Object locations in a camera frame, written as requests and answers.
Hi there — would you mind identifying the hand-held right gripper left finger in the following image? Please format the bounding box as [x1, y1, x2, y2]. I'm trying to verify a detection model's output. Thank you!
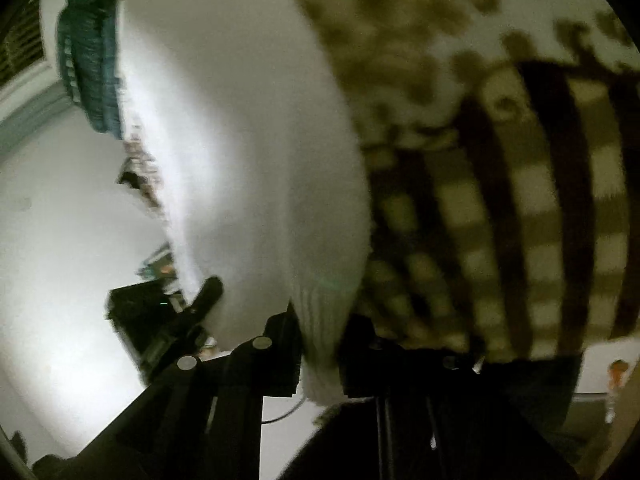
[75, 304, 304, 480]

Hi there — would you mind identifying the teal knit cloth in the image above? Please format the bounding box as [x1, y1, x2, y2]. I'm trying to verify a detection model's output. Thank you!
[55, 0, 127, 139]

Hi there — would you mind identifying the brown spotted cream cloth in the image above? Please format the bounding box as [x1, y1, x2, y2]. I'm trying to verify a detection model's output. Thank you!
[260, 0, 640, 133]

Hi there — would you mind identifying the orange and white object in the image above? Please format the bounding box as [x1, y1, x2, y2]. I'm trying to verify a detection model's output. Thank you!
[604, 359, 632, 426]

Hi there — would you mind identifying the brown checked blanket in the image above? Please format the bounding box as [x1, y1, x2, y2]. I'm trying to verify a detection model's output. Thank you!
[356, 58, 640, 364]

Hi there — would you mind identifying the window blind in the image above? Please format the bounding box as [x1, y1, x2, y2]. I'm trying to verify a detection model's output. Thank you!
[0, 0, 49, 92]

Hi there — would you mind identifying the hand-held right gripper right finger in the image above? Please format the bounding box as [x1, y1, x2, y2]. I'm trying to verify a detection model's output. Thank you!
[341, 314, 556, 480]

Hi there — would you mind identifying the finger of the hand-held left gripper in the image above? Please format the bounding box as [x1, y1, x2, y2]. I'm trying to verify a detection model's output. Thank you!
[186, 276, 225, 328]

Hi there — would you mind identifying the white knit garment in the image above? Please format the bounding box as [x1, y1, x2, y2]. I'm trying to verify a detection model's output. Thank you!
[118, 0, 372, 407]

